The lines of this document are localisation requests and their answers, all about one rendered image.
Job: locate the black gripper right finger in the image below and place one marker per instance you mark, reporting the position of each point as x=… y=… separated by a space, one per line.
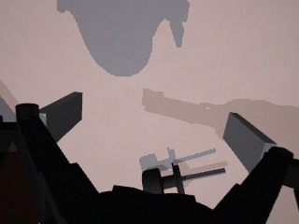
x=253 y=200

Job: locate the reddish-brown wooden door slab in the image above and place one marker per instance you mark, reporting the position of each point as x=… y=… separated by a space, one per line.
x=16 y=203

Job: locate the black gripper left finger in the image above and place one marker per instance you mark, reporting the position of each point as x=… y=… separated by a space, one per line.
x=58 y=189

